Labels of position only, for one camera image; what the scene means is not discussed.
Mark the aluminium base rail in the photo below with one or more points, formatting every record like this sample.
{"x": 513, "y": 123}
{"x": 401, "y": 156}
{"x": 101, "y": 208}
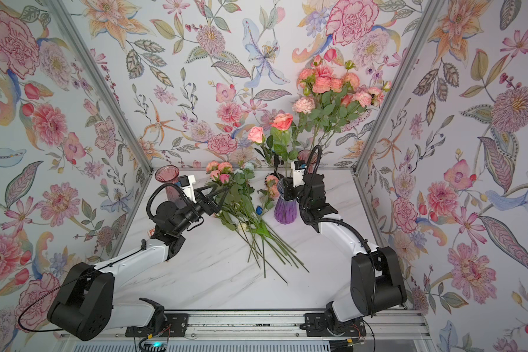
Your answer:
{"x": 260, "y": 330}

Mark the pink rose spray stem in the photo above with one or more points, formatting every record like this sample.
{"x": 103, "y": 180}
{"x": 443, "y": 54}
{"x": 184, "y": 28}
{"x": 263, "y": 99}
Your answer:
{"x": 270, "y": 193}

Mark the large pink rose stem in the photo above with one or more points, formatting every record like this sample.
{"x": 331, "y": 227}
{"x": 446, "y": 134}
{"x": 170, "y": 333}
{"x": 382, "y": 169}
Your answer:
{"x": 264, "y": 146}

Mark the coral pink rose stem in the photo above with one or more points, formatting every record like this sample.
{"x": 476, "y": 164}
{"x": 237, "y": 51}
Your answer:
{"x": 284, "y": 141}

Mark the pink flower bouquet green stems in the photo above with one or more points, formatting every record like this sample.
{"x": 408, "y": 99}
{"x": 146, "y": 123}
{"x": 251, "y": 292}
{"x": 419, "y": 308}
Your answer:
{"x": 242, "y": 213}

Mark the red glass vase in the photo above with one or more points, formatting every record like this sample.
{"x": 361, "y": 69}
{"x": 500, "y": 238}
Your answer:
{"x": 306, "y": 164}

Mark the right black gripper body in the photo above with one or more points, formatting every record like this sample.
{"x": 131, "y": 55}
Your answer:
{"x": 301, "y": 196}

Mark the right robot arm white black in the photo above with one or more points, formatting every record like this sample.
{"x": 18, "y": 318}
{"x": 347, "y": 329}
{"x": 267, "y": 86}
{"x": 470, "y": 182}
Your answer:
{"x": 376, "y": 280}

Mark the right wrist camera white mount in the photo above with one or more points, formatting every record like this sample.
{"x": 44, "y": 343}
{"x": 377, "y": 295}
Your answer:
{"x": 299, "y": 169}

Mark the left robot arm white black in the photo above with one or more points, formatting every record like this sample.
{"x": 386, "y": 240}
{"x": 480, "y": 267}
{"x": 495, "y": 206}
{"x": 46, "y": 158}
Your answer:
{"x": 84, "y": 305}

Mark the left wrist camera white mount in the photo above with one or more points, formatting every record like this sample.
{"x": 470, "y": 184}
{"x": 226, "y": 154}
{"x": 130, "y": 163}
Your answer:
{"x": 187, "y": 183}

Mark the pale pink carnation stem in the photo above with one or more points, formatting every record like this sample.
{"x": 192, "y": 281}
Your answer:
{"x": 303, "y": 107}

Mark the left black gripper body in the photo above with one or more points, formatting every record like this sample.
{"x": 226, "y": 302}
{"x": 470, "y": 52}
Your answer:
{"x": 190, "y": 215}

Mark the smoky pink glass vase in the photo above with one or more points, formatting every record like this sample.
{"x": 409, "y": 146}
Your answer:
{"x": 171, "y": 174}

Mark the pink rose cluster stem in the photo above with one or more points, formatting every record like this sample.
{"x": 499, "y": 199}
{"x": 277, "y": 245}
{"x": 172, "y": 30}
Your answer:
{"x": 306, "y": 73}

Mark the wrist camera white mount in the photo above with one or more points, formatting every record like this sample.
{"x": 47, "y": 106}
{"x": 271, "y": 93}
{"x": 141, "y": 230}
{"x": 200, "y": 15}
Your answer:
{"x": 187, "y": 183}
{"x": 299, "y": 169}

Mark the purple blue glass vase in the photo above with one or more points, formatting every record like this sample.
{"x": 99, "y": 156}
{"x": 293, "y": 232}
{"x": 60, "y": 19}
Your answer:
{"x": 286, "y": 209}

